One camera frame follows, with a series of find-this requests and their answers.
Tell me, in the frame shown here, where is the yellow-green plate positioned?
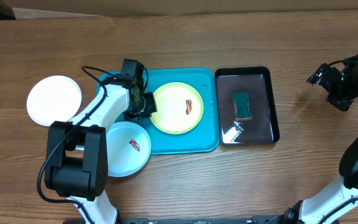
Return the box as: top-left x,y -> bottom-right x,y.
150,82 -> 204,134

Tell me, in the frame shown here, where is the teal plastic tray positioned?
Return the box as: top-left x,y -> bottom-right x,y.
95,67 -> 221,156

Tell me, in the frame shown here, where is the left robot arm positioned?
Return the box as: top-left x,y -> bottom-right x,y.
37,59 -> 157,223

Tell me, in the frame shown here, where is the cardboard panel at back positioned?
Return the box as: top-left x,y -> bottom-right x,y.
6,0 -> 358,16

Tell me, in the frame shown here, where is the green scrubbing sponge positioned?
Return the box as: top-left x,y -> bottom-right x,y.
232,91 -> 252,122

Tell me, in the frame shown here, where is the white plate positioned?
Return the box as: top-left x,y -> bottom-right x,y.
26,75 -> 82,126

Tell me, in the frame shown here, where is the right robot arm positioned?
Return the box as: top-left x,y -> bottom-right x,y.
269,54 -> 358,224

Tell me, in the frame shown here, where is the black water tray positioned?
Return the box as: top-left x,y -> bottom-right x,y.
214,67 -> 280,145

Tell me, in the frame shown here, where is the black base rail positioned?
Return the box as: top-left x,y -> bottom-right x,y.
116,215 -> 285,224

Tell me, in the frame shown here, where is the light blue plate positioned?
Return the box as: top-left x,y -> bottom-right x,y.
106,121 -> 151,177

